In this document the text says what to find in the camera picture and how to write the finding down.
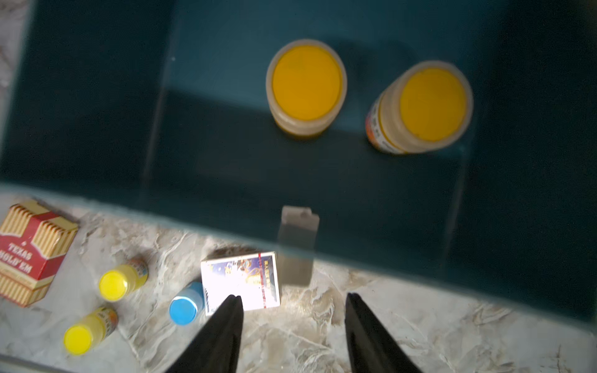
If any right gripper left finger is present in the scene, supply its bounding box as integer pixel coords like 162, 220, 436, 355
166, 295, 244, 373

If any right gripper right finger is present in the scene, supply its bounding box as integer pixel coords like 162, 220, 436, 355
345, 293, 421, 373

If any blue paint can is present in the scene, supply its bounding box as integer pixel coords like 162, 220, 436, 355
169, 281, 205, 326

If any teal drawer cabinet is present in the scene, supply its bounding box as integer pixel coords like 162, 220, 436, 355
1, 1, 596, 330

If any orange paint can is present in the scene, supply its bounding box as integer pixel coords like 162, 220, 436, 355
365, 61, 474, 155
266, 39, 348, 139

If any yellow paint can upper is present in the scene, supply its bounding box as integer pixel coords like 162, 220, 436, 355
98, 258, 149, 302

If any yellow paint can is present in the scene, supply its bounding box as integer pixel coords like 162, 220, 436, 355
98, 258, 149, 302
63, 307, 119, 356

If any yellow paint can lower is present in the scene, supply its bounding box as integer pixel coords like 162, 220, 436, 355
63, 307, 119, 356

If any purple playing card box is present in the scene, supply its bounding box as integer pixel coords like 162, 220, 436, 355
201, 252, 281, 315

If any red Texas Hold'em card box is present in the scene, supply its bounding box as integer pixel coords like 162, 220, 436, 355
1, 200, 79, 308

